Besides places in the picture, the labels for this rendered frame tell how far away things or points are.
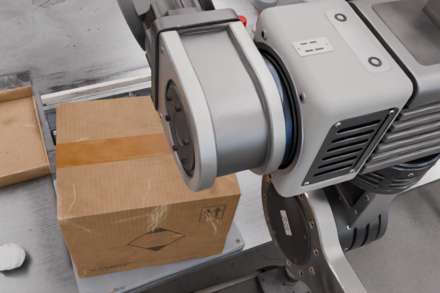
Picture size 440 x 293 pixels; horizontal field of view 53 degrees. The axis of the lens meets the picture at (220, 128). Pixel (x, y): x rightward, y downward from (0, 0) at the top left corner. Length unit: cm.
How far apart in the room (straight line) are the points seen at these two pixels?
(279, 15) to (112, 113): 50
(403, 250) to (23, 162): 163
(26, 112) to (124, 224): 57
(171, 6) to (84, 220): 40
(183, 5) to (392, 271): 179
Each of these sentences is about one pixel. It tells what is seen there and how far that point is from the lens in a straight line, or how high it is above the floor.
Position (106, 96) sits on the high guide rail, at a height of 96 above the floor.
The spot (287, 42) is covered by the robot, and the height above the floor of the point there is 153.
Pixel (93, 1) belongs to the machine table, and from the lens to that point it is 158.
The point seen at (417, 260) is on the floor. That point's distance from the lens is 220.
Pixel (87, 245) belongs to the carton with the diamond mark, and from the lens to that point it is 84.
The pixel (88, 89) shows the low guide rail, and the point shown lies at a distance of 118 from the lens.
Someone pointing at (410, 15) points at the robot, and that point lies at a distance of 48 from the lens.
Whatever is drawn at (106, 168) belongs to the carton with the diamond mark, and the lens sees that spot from 78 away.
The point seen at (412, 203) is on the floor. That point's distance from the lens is 234.
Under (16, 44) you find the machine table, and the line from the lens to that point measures 145.
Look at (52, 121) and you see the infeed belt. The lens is 117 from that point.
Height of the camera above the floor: 178
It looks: 52 degrees down
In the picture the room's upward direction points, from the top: 11 degrees clockwise
